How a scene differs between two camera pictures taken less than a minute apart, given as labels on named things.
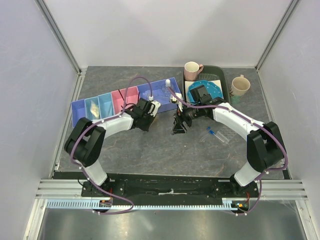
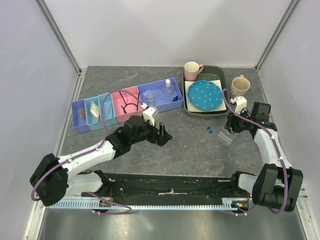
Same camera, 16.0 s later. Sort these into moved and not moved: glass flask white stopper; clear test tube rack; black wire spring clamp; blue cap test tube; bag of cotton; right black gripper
Moved: right black gripper; blue cap test tube
Not moved: black wire spring clamp; glass flask white stopper; clear test tube rack; bag of cotton
